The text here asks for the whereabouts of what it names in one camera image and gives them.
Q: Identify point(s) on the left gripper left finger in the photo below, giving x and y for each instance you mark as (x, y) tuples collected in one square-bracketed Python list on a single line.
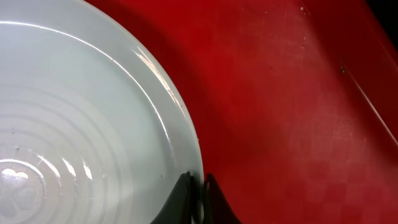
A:
[(177, 209)]

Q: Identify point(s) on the white round plate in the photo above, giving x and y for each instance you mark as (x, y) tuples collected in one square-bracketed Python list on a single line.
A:
[(92, 128)]

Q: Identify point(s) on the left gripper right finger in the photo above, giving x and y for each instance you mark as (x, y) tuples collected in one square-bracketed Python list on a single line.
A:
[(216, 207)]

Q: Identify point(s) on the red plastic tray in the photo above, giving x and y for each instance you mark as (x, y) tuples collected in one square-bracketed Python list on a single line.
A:
[(281, 127)]

